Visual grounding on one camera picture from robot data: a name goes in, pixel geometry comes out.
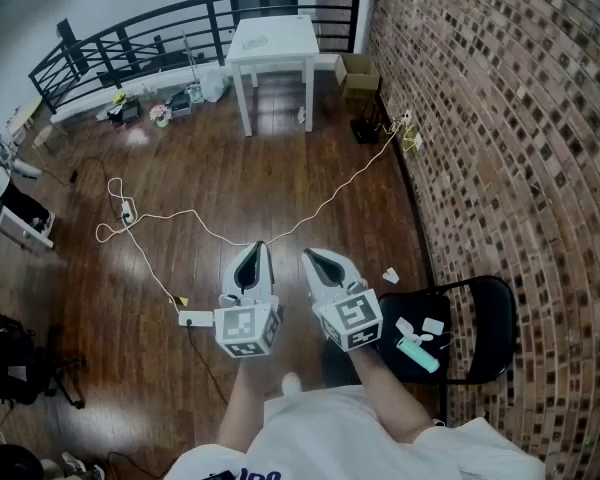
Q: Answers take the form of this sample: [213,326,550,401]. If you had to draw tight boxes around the yellow cable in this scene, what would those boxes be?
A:
[379,120,421,152]

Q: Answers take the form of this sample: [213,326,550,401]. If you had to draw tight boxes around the person's left forearm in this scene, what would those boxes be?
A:
[215,352,274,452]

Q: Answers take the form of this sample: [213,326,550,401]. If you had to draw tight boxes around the brown cardboard box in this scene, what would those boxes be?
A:
[334,52,381,100]

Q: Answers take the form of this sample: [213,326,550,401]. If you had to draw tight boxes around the black router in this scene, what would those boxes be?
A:
[349,117,381,145]

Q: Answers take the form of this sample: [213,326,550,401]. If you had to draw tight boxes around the teal bottle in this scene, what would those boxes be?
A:
[396,337,440,374]

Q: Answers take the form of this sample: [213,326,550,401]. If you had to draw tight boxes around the black office chair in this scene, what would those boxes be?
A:
[0,312,86,412]

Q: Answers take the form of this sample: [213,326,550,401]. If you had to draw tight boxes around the black metal railing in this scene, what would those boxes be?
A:
[28,0,362,115]

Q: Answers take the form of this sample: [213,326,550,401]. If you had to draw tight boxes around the black box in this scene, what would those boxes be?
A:
[107,98,142,125]

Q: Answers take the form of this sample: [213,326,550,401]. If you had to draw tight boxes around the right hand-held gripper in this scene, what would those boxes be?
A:
[301,247,384,353]

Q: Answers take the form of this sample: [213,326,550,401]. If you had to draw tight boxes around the white square table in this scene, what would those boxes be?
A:
[224,15,320,138]

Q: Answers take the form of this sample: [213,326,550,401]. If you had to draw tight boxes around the long white cable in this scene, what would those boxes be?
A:
[95,132,399,314]

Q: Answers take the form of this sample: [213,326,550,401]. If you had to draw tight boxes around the person's white shirt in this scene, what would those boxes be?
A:
[163,385,546,480]

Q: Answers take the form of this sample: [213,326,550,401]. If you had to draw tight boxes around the white plastic bag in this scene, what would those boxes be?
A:
[199,67,231,103]

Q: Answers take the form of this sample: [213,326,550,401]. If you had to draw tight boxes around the large white power strip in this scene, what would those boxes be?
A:
[178,309,216,328]

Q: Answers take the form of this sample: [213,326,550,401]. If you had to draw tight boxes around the green book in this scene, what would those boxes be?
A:
[168,91,194,118]

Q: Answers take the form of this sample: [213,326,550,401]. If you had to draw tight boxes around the black folding chair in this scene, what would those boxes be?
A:
[377,275,519,424]

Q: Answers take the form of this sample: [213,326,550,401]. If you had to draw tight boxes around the person's right forearm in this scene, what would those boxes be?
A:
[349,345,439,444]

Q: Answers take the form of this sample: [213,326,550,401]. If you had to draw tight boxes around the round yellow table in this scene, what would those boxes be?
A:
[9,95,44,134]

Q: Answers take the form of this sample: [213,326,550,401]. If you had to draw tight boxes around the black adapter with cable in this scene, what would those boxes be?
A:
[39,157,106,187]

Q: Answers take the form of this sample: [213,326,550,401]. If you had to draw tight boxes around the wooden stool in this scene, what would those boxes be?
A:
[32,125,64,157]

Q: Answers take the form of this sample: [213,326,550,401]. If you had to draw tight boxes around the mop with metal handle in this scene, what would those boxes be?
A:
[181,30,204,104]

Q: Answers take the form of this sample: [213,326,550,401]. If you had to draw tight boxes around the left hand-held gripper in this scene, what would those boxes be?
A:
[213,241,284,360]

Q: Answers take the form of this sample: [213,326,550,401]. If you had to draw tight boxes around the white desk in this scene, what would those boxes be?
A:
[0,205,55,319]

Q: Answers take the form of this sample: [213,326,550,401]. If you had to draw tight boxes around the pink flower pot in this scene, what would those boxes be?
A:
[148,103,173,128]

